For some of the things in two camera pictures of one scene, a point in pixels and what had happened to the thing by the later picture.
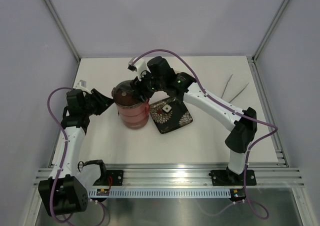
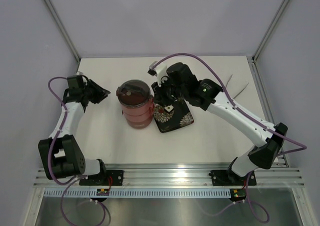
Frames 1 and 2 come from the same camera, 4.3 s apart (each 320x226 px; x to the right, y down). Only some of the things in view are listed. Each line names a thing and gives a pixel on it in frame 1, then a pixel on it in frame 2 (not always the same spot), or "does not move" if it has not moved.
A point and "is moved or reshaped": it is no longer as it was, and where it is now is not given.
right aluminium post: x=274 y=22 does not move
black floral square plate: x=179 y=116 does not move
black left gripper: x=103 y=101 to x=101 y=93
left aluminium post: x=59 y=21 does not move
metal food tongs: x=225 y=86 does not move
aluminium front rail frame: x=269 y=175 does not move
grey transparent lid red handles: x=124 y=95 is moved or reshaped
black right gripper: x=138 y=86 to x=159 y=97
